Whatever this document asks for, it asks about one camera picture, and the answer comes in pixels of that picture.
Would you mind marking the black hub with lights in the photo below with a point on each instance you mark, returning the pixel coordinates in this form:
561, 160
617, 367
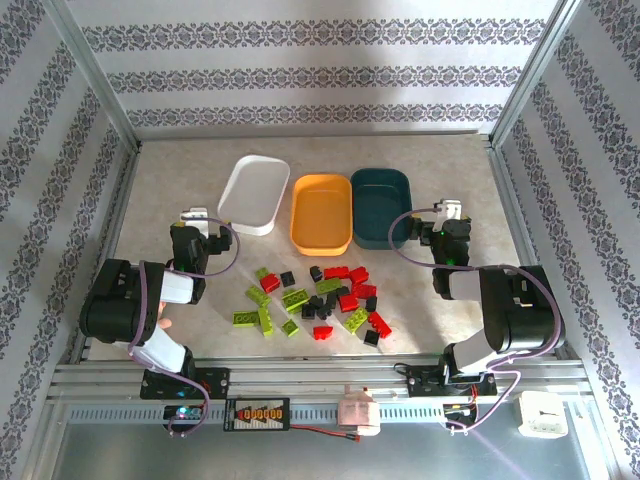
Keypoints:
185, 412

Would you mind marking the white plastic container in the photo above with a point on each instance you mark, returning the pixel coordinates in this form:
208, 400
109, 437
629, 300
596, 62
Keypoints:
255, 190

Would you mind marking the orange plastic container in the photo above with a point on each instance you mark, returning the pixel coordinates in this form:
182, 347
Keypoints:
320, 215

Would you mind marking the black lego brick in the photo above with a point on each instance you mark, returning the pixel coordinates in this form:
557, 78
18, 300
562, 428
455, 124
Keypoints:
315, 301
343, 291
316, 272
372, 337
287, 278
325, 313
309, 312
331, 300
371, 303

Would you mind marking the black power distribution board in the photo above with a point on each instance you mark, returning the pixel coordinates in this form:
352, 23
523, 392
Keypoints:
257, 415

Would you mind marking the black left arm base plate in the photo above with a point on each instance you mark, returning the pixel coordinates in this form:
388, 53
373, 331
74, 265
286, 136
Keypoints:
217, 382

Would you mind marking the red lego brick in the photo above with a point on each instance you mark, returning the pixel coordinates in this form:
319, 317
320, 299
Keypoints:
365, 291
359, 275
324, 332
336, 272
348, 302
270, 282
380, 324

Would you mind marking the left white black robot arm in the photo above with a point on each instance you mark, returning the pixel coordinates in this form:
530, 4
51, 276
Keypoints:
115, 300

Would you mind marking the teal plastic container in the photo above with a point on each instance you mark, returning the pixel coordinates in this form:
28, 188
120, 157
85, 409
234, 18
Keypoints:
380, 210

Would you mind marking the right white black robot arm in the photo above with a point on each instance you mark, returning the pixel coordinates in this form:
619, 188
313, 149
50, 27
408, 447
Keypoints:
520, 310

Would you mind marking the white power adapter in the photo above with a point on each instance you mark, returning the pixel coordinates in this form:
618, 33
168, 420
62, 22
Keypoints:
542, 415

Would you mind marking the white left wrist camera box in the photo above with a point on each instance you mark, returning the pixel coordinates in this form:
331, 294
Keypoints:
197, 217

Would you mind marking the small lime green lego brick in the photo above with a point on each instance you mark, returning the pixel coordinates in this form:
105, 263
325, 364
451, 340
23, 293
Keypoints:
290, 327
262, 272

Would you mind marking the aluminium frame post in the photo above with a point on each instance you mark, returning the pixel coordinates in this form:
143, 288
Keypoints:
535, 70
92, 70

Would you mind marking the aluminium side rail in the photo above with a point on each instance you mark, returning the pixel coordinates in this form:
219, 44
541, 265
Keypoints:
117, 215
510, 200

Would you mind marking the pink tape-wrapped box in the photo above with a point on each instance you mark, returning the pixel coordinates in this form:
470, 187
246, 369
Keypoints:
357, 412

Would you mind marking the aluminium mounting rail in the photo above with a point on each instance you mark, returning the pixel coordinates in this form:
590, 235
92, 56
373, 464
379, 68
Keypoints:
310, 372

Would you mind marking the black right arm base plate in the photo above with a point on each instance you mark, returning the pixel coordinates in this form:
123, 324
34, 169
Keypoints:
425, 382

